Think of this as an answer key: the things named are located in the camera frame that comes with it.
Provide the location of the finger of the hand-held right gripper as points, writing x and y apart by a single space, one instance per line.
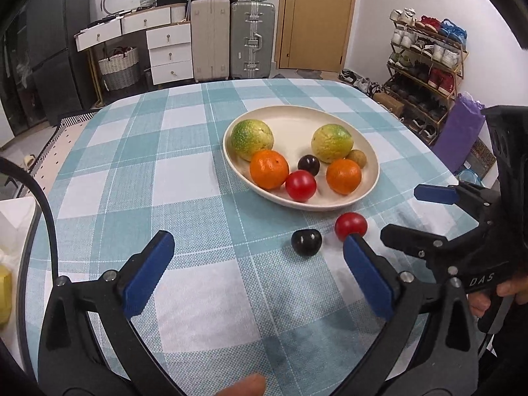
435 194
412 241

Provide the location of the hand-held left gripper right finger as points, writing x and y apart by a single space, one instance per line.
367 278

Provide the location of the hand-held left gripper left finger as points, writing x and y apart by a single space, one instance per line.
148 274

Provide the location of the red tomato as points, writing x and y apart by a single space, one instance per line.
351 225
300 186

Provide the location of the dark plum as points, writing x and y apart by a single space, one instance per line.
306 242
308 165

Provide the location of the small orange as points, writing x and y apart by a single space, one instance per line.
343 176

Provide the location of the yellow bumpy citrus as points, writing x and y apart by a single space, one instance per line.
332 142

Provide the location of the large orange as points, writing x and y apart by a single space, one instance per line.
269 169

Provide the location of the cream oval plate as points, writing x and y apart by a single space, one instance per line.
288 132

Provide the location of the green bumpy citrus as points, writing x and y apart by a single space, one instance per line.
251 139

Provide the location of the person's right hand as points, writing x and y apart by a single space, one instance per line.
478 305

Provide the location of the person's left hand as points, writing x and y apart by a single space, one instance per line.
243 387

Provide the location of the purple bag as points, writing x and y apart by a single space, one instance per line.
460 134

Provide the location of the small brown round fruit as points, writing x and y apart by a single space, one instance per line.
357 157

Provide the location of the cardboard box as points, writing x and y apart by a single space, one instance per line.
390 103

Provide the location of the teal checkered tablecloth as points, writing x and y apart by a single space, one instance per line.
185 173

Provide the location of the shoe rack with shoes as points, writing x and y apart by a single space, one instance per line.
425 74

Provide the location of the pile of shoes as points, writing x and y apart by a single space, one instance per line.
359 80

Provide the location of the black and white rug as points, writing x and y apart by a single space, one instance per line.
62 140

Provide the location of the woven laundry basket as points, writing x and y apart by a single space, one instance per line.
119 68

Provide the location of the wooden door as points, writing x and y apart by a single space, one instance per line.
317 18

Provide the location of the white drawer cabinet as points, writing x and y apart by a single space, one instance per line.
170 54

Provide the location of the silver suitcase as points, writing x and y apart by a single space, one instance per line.
252 40

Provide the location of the beige suitcase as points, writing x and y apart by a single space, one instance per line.
210 39

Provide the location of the dark grey refrigerator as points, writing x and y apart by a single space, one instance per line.
45 49

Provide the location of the white desk with drawers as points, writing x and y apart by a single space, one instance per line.
123 27

